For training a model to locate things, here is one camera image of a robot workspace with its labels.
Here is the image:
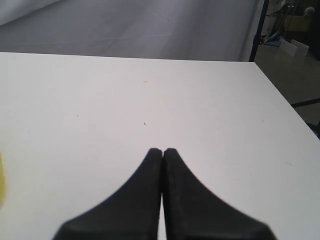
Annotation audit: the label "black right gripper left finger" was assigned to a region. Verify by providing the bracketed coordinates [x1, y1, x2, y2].
[55, 148, 163, 240]

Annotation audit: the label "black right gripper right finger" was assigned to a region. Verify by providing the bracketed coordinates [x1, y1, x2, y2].
[162, 148, 276, 240]

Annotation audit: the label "yellow sponge block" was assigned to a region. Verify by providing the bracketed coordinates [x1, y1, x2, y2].
[0, 157, 6, 204]

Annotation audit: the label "grey backdrop cloth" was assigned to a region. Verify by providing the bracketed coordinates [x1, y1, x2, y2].
[0, 0, 263, 62]

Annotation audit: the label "black backdrop stand pole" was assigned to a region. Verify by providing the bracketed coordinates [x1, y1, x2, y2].
[249, 0, 270, 62]

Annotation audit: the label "blue object on floor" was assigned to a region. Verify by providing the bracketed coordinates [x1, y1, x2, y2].
[264, 31, 286, 47]

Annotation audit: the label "white boards on floor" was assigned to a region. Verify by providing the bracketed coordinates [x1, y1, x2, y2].
[279, 39, 310, 58]

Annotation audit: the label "yellow bin in background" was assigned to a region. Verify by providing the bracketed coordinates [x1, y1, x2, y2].
[284, 15, 312, 32]

